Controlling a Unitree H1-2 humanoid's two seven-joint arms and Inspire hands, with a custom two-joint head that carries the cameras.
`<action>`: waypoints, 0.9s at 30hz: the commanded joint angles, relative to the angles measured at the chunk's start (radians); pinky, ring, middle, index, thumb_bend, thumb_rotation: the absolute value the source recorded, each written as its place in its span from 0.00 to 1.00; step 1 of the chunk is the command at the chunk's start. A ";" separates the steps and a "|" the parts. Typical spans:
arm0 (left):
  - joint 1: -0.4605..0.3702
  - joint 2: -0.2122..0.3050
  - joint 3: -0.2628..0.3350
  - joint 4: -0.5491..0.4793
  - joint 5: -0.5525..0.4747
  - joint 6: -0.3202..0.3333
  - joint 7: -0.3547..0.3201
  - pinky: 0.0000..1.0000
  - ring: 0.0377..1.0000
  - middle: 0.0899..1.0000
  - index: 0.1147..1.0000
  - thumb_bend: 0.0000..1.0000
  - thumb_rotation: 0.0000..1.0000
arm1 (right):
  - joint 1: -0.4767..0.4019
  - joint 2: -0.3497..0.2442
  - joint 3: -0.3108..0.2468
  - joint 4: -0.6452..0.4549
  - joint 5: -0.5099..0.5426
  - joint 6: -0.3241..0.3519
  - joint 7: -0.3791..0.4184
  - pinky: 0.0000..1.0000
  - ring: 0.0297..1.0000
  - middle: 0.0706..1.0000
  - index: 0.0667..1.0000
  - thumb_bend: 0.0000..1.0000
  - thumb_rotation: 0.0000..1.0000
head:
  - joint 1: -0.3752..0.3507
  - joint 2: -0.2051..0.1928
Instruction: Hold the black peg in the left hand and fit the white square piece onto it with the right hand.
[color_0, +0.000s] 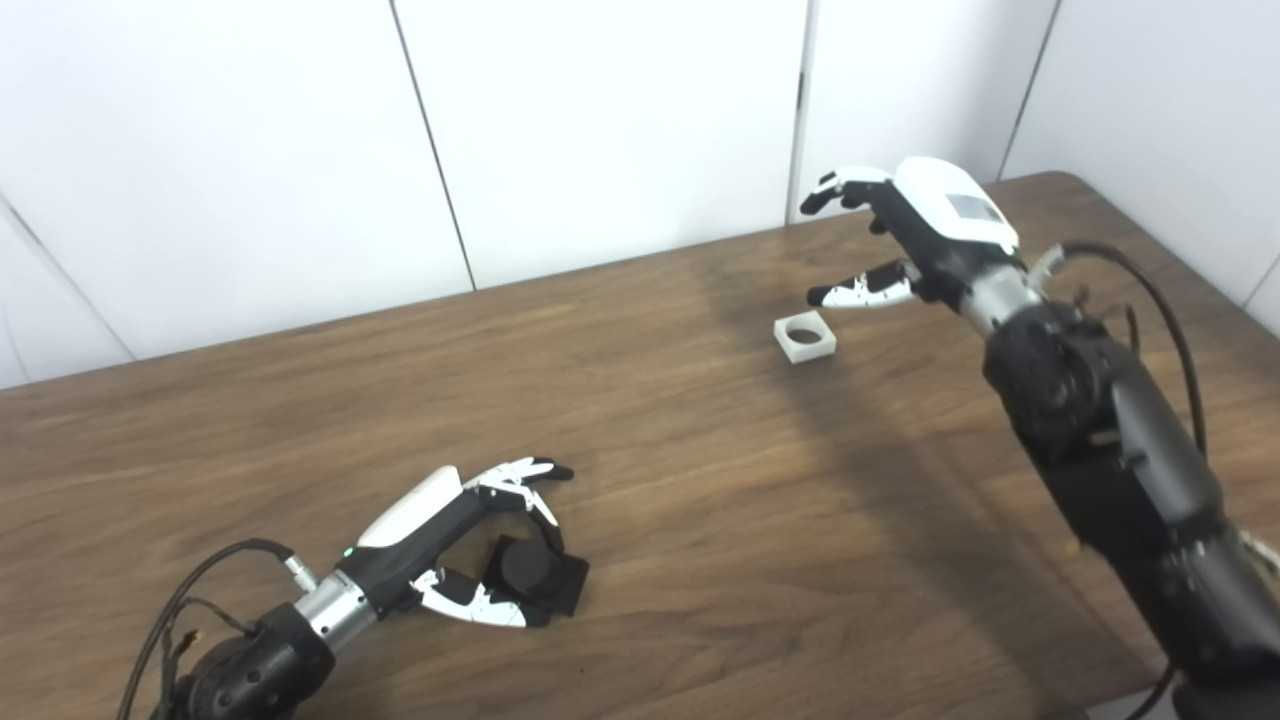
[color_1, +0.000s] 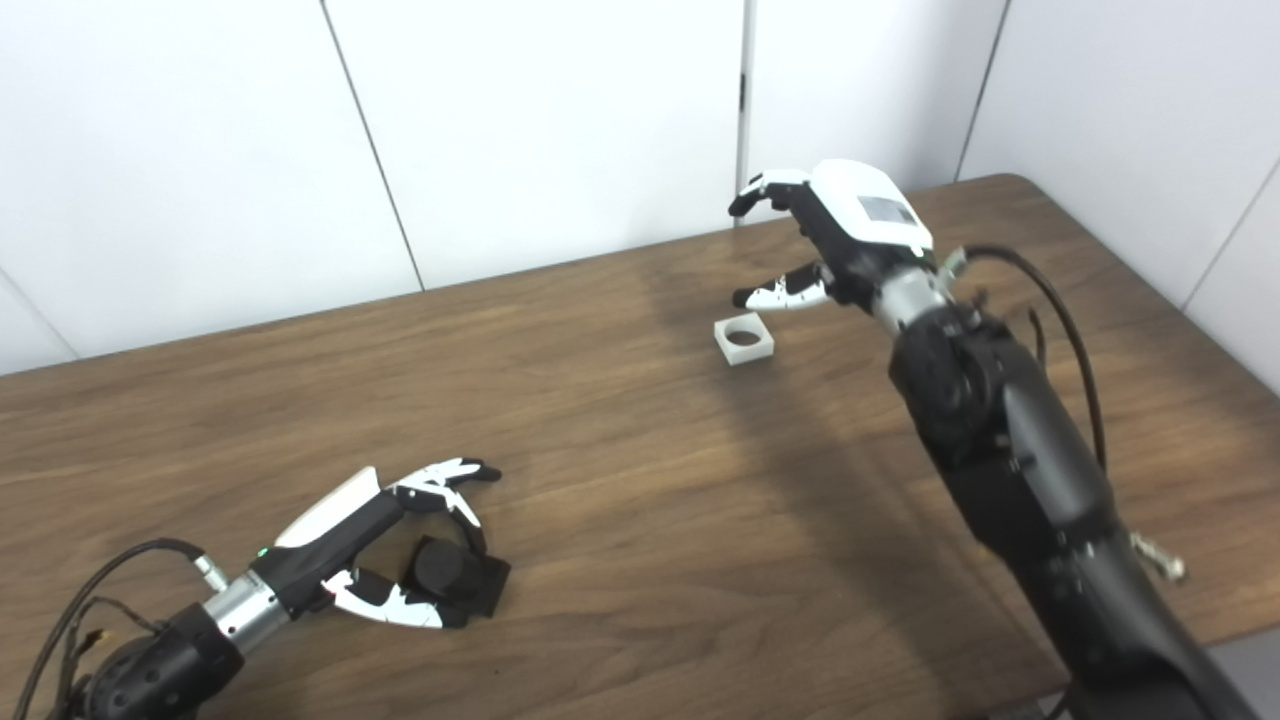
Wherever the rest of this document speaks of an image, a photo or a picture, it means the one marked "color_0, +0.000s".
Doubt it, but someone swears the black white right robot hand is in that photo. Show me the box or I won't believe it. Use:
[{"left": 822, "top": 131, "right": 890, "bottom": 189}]
[{"left": 800, "top": 157, "right": 1026, "bottom": 309}]

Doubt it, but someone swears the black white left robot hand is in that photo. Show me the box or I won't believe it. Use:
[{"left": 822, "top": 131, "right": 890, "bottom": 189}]
[{"left": 340, "top": 457, "right": 576, "bottom": 629}]

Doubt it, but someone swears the black peg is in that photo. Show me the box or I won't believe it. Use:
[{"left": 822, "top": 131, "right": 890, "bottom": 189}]
[{"left": 483, "top": 535, "right": 591, "bottom": 618}]

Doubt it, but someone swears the white square piece with hole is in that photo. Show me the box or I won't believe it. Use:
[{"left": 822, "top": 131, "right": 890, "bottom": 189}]
[{"left": 773, "top": 310, "right": 837, "bottom": 365}]

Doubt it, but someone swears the thin left arm wire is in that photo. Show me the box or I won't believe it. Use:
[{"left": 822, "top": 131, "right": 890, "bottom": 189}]
[{"left": 165, "top": 598, "right": 261, "bottom": 691}]

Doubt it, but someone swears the thin arm wire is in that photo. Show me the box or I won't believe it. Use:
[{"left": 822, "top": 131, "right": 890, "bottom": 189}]
[
  {"left": 165, "top": 598, "right": 261, "bottom": 691},
  {"left": 1070, "top": 285, "right": 1141, "bottom": 361}
]

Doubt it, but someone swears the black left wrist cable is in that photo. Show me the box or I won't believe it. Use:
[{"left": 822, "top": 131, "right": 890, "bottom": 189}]
[{"left": 117, "top": 540, "right": 319, "bottom": 720}]

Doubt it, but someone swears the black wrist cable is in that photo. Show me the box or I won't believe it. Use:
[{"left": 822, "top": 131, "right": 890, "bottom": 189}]
[
  {"left": 1030, "top": 242, "right": 1208, "bottom": 456},
  {"left": 117, "top": 540, "right": 319, "bottom": 720}
]

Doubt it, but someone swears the thin right arm wire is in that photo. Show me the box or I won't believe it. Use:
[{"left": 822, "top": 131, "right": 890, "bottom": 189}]
[{"left": 1070, "top": 285, "right": 1141, "bottom": 361}]

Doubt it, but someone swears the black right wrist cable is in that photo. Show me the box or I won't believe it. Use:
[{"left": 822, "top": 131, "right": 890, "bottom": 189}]
[{"left": 1030, "top": 242, "right": 1208, "bottom": 456}]

